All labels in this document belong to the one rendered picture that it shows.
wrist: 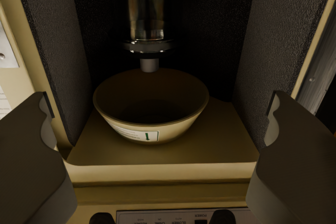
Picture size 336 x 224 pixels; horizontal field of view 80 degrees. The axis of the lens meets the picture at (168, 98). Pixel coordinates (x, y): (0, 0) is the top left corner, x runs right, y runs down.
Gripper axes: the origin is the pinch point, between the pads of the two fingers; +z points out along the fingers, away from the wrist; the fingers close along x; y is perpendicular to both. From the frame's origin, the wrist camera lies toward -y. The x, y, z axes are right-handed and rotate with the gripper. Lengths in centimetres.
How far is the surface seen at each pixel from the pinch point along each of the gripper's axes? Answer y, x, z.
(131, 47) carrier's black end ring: 1.7, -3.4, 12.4
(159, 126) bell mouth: 9.9, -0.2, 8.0
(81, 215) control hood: 20.2, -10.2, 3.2
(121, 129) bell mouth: 11.5, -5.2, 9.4
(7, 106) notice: 35, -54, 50
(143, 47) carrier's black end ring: 1.7, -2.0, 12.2
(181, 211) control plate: 20.0, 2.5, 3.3
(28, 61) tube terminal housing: 2.2, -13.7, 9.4
